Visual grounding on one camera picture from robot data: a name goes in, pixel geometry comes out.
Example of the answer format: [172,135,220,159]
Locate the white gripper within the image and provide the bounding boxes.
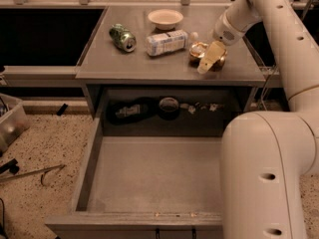
[197,12,246,74]

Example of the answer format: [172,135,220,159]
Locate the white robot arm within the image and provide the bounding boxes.
[213,0,319,239]

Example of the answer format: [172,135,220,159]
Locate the grey cabinet with top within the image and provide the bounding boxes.
[77,4,264,114]

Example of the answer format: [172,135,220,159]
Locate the green soda can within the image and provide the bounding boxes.
[109,24,137,53]

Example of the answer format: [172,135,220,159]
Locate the open grey top drawer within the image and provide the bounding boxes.
[46,88,246,239]

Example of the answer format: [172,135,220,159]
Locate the white ceramic bowl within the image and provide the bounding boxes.
[148,9,183,30]

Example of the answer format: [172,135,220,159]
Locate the clear plastic water bottle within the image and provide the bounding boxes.
[146,30,198,57]

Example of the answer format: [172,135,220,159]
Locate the small black floor object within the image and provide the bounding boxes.
[56,104,68,116]

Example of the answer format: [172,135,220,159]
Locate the metal rod on floor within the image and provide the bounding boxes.
[0,164,66,184]

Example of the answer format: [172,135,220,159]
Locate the clear plastic storage bin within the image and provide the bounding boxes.
[0,94,30,153]

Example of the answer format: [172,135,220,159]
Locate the black tool on floor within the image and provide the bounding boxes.
[0,158,19,174]

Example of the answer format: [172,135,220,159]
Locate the white cable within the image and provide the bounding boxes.
[255,63,278,112]

